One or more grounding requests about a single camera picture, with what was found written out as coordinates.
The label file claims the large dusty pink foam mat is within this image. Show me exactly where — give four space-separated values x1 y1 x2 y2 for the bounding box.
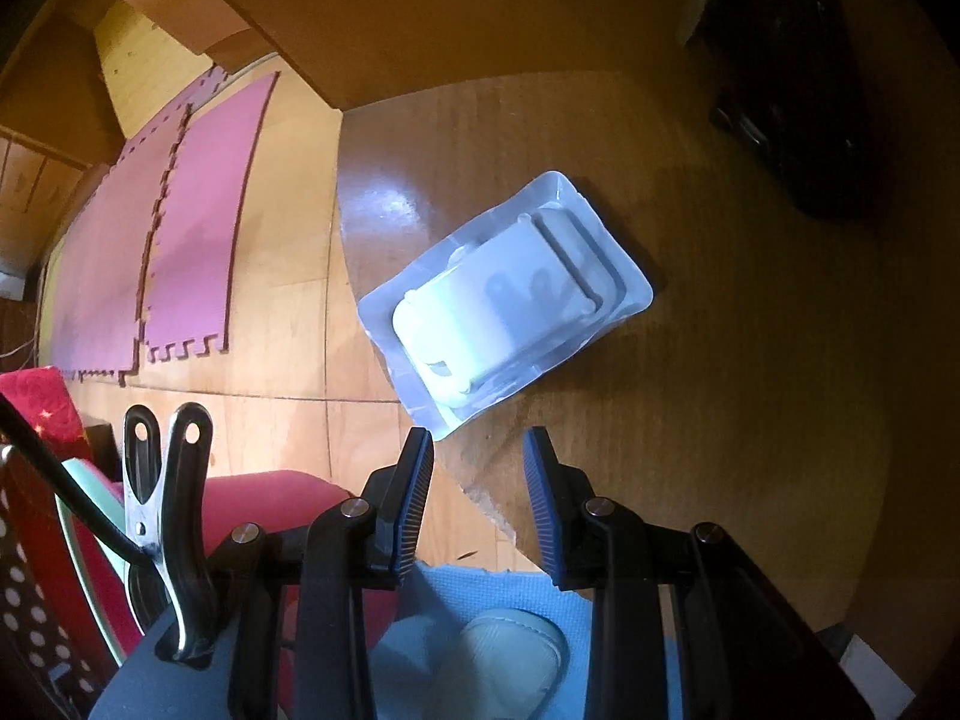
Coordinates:
46 66 230 385

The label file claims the black cable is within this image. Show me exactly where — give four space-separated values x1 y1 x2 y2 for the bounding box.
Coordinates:
0 392 151 563

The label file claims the black glossy object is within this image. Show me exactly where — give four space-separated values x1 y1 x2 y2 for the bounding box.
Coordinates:
709 75 878 220

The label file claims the yellow green foam mat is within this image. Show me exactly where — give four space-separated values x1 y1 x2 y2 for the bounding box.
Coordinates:
36 251 72 368

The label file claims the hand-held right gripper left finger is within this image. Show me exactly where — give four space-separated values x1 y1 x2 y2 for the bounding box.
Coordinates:
206 426 436 720

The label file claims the clear plastic blister package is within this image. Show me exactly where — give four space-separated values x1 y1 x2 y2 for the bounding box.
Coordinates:
358 170 653 440

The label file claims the yellow patterned foam mat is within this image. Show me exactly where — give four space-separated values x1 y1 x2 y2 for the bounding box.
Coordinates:
94 0 260 143

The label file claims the brown polka dot blanket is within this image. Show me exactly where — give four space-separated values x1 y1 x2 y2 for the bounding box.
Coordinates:
0 450 110 702

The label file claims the metal spring clamp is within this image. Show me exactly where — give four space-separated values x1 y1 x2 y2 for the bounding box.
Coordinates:
121 403 220 665

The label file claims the black cylindrical container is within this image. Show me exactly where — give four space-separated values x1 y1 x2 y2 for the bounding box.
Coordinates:
679 0 833 80

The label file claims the red patterned blanket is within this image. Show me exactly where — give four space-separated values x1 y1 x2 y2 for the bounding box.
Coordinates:
0 366 85 458

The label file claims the mauve foam mat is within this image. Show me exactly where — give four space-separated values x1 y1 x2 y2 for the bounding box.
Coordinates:
141 71 284 367

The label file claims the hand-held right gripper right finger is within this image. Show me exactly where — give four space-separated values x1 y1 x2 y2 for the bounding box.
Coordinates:
521 426 877 720

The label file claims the light blue slipper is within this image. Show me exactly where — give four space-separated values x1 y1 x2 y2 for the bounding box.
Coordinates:
441 610 569 720

